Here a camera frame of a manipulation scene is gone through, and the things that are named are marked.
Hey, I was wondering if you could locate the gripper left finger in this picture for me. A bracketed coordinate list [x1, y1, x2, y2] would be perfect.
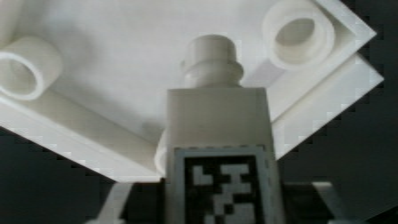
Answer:
[87, 183, 133, 224]

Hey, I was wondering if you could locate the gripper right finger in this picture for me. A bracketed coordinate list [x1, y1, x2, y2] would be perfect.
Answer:
[313, 182, 348, 224]

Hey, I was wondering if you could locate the white table leg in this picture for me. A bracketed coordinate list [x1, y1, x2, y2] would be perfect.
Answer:
[155, 35, 286, 224]

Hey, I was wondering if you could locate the white square table top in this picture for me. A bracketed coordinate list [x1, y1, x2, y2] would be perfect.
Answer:
[0, 0, 384, 182]

